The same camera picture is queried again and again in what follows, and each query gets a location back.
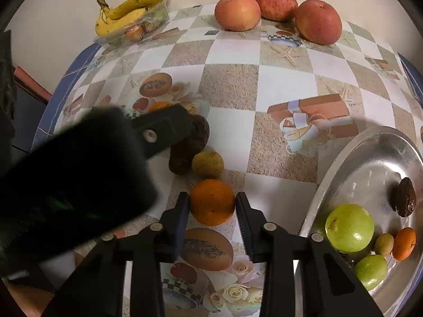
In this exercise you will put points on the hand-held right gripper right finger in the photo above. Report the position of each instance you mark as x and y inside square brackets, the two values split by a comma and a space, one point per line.
[244, 228]

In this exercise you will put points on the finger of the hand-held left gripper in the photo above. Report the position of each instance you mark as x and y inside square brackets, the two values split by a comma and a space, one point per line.
[165, 125]

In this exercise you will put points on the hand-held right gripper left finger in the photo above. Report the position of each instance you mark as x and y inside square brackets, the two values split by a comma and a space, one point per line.
[181, 224]

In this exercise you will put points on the elongated dark brown fruit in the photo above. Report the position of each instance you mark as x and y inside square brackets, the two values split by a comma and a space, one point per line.
[188, 153]

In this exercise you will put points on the large orange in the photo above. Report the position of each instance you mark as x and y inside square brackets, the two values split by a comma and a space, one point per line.
[212, 203]

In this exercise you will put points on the green round fruit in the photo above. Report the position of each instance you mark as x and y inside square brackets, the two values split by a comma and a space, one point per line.
[350, 228]
[371, 272]

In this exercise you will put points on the large steel bowl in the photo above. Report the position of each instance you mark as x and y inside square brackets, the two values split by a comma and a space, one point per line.
[370, 171]

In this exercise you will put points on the small yellow fruit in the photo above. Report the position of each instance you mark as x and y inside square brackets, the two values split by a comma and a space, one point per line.
[208, 165]
[384, 244]

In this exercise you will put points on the medium orange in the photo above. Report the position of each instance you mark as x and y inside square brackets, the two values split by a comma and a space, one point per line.
[403, 244]

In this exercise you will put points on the pointed dark brown fruit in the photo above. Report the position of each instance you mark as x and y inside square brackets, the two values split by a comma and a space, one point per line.
[403, 199]

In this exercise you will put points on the small orange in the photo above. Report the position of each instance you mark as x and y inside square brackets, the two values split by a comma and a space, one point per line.
[160, 106]

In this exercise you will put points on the clear plastic tray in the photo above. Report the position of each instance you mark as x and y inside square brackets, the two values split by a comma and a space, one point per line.
[145, 28]

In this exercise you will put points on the brown wooden board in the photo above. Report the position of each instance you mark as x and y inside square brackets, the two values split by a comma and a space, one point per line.
[33, 82]

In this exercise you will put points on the yellow banana bunch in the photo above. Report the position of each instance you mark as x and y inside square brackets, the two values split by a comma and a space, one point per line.
[129, 15]

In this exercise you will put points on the pale red apple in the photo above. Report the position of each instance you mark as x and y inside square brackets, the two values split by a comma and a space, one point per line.
[237, 12]

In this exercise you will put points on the dark red apple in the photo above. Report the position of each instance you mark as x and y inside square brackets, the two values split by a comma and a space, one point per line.
[276, 4]

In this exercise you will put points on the round red apple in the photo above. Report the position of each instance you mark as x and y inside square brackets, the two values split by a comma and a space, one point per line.
[319, 23]

